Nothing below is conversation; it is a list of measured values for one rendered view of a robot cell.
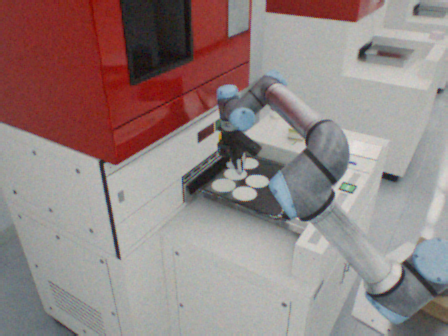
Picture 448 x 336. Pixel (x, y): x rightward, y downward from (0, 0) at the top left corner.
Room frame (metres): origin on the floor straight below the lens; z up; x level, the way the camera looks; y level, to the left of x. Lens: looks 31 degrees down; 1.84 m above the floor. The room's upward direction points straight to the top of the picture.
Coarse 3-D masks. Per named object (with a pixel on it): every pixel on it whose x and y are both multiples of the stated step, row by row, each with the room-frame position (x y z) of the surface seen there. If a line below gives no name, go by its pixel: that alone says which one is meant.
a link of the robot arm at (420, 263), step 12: (432, 240) 0.79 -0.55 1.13; (444, 240) 0.79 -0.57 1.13; (420, 252) 0.77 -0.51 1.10; (432, 252) 0.77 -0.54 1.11; (444, 252) 0.76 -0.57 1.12; (408, 264) 0.78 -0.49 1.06; (420, 264) 0.75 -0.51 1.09; (432, 264) 0.74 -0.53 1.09; (444, 264) 0.73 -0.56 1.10; (420, 276) 0.73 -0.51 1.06; (432, 276) 0.72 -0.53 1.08; (444, 276) 0.71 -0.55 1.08; (432, 288) 0.71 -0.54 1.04; (444, 288) 0.72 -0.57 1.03
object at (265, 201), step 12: (252, 156) 1.63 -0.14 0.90; (228, 168) 1.53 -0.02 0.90; (264, 168) 1.53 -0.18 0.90; (276, 168) 1.53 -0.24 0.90; (240, 180) 1.43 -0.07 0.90; (216, 192) 1.34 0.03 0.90; (228, 192) 1.34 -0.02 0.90; (264, 192) 1.34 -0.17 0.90; (252, 204) 1.26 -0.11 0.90; (264, 204) 1.26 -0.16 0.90; (276, 204) 1.26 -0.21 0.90
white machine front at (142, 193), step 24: (192, 120) 1.41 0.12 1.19; (216, 120) 1.55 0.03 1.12; (168, 144) 1.28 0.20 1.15; (192, 144) 1.40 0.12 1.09; (216, 144) 1.55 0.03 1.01; (120, 168) 1.09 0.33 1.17; (144, 168) 1.17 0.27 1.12; (168, 168) 1.27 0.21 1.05; (192, 168) 1.40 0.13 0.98; (216, 168) 1.57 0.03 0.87; (120, 192) 1.06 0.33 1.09; (144, 192) 1.16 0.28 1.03; (168, 192) 1.27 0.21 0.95; (120, 216) 1.06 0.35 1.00; (144, 216) 1.15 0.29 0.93; (168, 216) 1.26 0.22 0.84; (120, 240) 1.04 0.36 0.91
